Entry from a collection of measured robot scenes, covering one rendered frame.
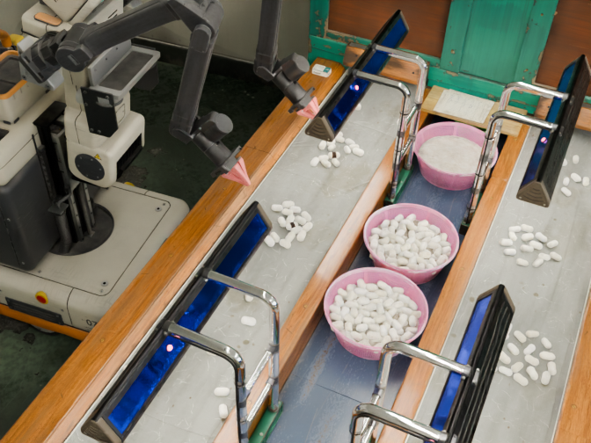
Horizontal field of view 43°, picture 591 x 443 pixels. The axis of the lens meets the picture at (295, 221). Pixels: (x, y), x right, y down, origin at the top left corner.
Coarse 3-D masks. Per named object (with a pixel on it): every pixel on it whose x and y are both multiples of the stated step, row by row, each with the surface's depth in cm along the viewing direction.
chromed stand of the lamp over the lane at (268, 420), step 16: (208, 272) 153; (240, 288) 151; (256, 288) 150; (272, 304) 150; (272, 320) 153; (176, 336) 143; (192, 336) 142; (272, 336) 157; (224, 352) 140; (272, 352) 158; (240, 368) 141; (256, 368) 156; (272, 368) 165; (240, 384) 145; (272, 384) 167; (240, 400) 149; (272, 400) 174; (240, 416) 153; (272, 416) 176; (240, 432) 157; (256, 432) 173
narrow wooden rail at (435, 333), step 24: (504, 144) 243; (504, 168) 235; (480, 216) 219; (480, 240) 212; (456, 264) 205; (456, 288) 199; (432, 336) 188; (408, 384) 177; (408, 408) 173; (384, 432) 168
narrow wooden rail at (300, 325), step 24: (384, 168) 233; (384, 192) 228; (360, 216) 218; (336, 240) 210; (360, 240) 217; (336, 264) 204; (312, 288) 198; (312, 312) 192; (288, 336) 186; (288, 360) 184; (264, 384) 176; (264, 408) 176
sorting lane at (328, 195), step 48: (384, 96) 265; (336, 144) 245; (384, 144) 246; (288, 192) 228; (336, 192) 228; (288, 288) 201; (240, 336) 189; (192, 384) 179; (144, 432) 169; (192, 432) 170
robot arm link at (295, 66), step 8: (288, 56) 231; (296, 56) 230; (280, 64) 233; (288, 64) 230; (296, 64) 229; (304, 64) 231; (264, 72) 232; (272, 72) 235; (288, 72) 232; (296, 72) 230; (304, 72) 231
